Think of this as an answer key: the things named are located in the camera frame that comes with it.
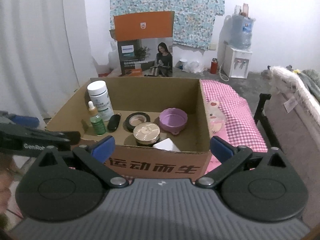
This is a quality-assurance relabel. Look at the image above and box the green dropper bottle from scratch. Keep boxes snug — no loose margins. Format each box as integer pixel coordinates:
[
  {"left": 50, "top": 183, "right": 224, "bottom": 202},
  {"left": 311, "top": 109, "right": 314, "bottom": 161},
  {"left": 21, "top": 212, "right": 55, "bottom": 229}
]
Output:
[{"left": 88, "top": 101, "right": 107, "bottom": 136}]

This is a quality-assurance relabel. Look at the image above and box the white curtain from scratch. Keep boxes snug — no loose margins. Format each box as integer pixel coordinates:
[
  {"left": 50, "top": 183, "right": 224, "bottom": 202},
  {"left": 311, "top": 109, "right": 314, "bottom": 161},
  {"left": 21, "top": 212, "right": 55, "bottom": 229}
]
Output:
[{"left": 1, "top": 0, "right": 97, "bottom": 120}]

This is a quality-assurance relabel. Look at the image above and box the white supplement bottle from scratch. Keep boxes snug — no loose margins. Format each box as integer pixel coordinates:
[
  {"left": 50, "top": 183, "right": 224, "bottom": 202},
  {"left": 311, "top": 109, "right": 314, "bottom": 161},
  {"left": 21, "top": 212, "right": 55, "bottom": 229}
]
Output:
[{"left": 87, "top": 80, "right": 114, "bottom": 122}]

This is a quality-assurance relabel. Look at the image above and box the pink checkered cloth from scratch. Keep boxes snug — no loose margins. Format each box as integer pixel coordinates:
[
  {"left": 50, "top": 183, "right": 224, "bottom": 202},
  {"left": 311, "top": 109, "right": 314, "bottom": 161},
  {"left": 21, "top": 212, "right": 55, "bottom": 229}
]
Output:
[{"left": 199, "top": 79, "right": 269, "bottom": 177}]

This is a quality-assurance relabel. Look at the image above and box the grey and white bedding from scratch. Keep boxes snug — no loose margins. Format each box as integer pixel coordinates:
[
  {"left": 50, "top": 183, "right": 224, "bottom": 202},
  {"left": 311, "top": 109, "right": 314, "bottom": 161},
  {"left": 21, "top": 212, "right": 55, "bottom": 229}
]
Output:
[{"left": 261, "top": 64, "right": 320, "bottom": 131}]

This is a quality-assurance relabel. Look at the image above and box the black oval case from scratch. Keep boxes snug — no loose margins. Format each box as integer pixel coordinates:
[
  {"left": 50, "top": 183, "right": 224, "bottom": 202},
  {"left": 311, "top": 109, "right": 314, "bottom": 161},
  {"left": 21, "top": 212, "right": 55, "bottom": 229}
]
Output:
[{"left": 107, "top": 113, "right": 121, "bottom": 132}]

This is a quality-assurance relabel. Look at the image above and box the black tape roll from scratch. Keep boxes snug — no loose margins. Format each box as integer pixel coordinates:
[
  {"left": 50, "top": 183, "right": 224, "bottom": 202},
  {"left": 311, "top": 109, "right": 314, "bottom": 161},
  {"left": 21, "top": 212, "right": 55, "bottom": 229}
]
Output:
[{"left": 124, "top": 112, "right": 150, "bottom": 132}]

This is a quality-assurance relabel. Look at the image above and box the white small box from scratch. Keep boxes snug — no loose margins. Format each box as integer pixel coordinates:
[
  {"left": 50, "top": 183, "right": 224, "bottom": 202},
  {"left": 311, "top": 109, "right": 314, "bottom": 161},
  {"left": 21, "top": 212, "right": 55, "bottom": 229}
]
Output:
[{"left": 153, "top": 138, "right": 180, "bottom": 152}]

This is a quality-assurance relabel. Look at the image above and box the purple plastic lid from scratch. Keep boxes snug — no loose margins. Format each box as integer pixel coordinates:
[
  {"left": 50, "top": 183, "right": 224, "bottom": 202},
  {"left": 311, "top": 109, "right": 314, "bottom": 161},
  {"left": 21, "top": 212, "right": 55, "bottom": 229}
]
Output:
[{"left": 159, "top": 108, "right": 188, "bottom": 135}]

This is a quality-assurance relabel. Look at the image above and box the brown cardboard box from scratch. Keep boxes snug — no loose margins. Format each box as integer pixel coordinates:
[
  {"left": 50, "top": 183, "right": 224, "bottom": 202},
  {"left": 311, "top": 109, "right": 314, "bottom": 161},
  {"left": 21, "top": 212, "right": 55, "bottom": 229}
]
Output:
[{"left": 46, "top": 76, "right": 213, "bottom": 183}]

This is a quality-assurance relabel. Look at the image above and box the white water dispenser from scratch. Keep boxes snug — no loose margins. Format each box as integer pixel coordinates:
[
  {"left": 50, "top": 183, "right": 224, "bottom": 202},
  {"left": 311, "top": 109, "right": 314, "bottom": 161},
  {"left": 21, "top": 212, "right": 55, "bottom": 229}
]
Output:
[{"left": 223, "top": 45, "right": 252, "bottom": 79}]

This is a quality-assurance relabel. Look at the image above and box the red thermos bottle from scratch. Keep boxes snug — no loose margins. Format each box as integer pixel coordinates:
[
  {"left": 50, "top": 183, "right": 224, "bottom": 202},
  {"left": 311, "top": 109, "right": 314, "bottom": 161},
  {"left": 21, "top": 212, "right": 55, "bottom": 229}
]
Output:
[{"left": 210, "top": 58, "right": 219, "bottom": 74}]

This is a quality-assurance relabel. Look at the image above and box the white plastic bag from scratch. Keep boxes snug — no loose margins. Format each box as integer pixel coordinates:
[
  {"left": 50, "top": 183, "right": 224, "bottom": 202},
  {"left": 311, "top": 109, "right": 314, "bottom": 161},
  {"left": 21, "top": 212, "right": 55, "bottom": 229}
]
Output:
[{"left": 182, "top": 61, "right": 204, "bottom": 74}]

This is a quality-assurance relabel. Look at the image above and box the orange Philips appliance box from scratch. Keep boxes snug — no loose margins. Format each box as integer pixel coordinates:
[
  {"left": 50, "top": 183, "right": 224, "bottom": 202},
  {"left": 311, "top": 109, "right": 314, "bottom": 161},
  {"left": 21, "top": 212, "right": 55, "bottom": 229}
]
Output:
[{"left": 111, "top": 11, "right": 174, "bottom": 77}]

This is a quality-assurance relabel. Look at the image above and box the blue water jug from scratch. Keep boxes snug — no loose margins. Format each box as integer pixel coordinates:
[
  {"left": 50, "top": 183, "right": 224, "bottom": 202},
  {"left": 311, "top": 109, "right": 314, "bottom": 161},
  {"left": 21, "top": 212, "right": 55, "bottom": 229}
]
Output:
[{"left": 229, "top": 3, "right": 256, "bottom": 50}]

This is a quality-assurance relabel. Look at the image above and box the floral blue hanging cloth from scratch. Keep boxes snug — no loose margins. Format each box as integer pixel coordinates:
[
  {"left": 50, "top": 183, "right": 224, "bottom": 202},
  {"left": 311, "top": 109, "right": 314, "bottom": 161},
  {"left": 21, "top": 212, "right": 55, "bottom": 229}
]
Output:
[{"left": 110, "top": 0, "right": 225, "bottom": 50}]

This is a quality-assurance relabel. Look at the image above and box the black metal bed frame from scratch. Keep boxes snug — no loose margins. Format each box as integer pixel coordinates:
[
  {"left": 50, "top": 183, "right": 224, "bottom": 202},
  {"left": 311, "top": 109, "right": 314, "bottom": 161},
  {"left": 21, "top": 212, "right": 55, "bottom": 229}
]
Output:
[{"left": 253, "top": 93, "right": 281, "bottom": 149}]

